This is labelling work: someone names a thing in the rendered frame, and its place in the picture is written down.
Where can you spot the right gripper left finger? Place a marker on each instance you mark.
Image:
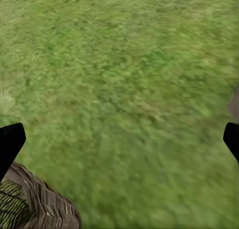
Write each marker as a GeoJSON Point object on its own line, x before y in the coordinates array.
{"type": "Point", "coordinates": [12, 138]}

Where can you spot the wicker basket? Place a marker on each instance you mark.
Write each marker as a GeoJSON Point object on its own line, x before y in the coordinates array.
{"type": "Point", "coordinates": [33, 203]}

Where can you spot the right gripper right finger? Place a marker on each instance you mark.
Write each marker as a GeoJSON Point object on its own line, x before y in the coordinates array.
{"type": "Point", "coordinates": [231, 138]}

